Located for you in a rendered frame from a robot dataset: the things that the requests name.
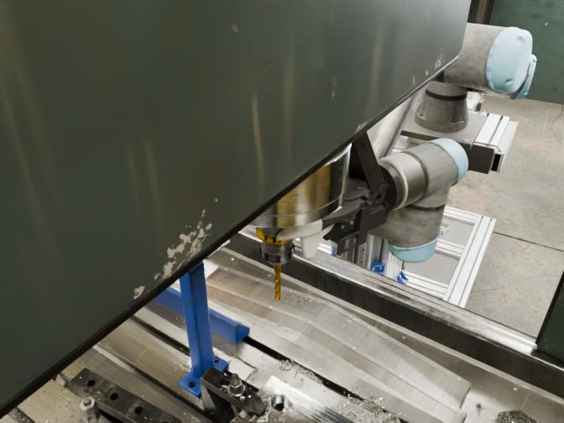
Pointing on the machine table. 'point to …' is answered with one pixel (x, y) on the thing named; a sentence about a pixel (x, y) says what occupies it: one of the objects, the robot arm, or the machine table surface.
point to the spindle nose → (310, 196)
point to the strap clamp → (209, 382)
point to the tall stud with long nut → (90, 410)
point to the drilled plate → (309, 411)
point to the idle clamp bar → (117, 399)
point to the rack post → (198, 330)
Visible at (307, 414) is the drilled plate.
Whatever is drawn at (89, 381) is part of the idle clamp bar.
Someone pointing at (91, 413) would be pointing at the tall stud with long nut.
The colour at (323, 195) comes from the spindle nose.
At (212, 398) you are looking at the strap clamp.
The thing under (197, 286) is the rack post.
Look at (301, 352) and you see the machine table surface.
